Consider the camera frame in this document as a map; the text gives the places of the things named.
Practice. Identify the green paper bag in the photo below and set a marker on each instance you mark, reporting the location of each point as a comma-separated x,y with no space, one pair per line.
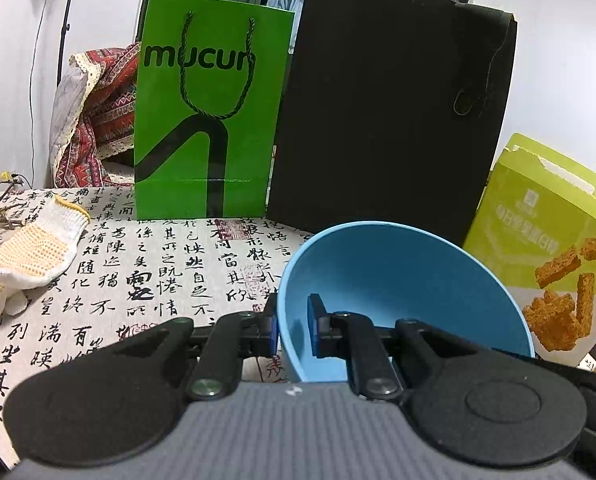
213,85

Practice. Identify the blue bowl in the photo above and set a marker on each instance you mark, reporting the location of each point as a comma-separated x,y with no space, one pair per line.
403,280

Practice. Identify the red patterned blanket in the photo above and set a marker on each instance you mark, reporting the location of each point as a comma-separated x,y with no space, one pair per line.
98,120

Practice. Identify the black paper bag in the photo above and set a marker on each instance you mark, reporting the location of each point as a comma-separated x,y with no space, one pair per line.
388,110

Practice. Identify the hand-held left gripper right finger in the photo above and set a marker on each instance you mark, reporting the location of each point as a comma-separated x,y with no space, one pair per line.
314,327

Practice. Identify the yellow-green snack box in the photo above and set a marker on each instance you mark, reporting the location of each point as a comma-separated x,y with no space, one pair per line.
543,240

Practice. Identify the white dotted work glove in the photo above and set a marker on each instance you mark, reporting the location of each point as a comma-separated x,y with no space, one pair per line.
33,255

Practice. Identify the calligraphy print tablecloth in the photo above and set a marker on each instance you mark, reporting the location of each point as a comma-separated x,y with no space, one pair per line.
153,270

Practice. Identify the studio light on stand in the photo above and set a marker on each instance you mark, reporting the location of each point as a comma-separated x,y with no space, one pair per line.
65,20

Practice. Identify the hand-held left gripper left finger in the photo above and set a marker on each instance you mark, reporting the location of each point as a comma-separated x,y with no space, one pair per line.
274,332

